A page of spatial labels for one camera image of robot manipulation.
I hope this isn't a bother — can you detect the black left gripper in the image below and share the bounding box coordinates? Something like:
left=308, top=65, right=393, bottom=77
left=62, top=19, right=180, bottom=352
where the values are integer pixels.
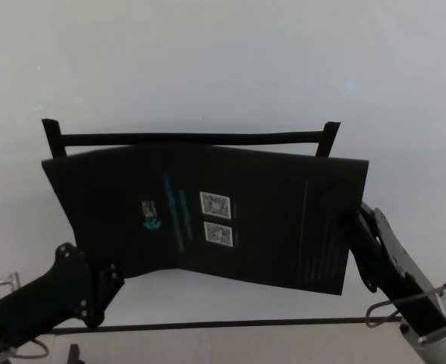
left=0, top=242, right=126, bottom=348

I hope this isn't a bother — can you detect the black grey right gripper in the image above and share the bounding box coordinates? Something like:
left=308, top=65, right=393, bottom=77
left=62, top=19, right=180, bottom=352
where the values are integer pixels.
left=319, top=180, right=446, bottom=339

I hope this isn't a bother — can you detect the black printed poster sheet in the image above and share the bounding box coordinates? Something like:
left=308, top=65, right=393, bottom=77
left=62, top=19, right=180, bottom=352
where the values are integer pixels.
left=40, top=144, right=370, bottom=297

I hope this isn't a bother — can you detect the small black robot part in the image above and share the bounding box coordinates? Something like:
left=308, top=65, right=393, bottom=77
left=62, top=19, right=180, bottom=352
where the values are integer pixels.
left=67, top=343, right=83, bottom=364

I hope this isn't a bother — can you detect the thin black edge strip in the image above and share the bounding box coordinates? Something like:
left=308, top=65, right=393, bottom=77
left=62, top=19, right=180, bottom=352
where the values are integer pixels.
left=52, top=316, right=402, bottom=334

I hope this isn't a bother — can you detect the long black tape strip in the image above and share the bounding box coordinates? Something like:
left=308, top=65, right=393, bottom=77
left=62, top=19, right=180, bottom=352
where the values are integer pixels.
left=58, top=130, right=328, bottom=147

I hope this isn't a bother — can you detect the grey left arm cable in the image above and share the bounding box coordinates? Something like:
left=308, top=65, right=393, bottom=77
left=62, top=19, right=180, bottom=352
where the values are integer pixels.
left=0, top=271, right=50, bottom=359

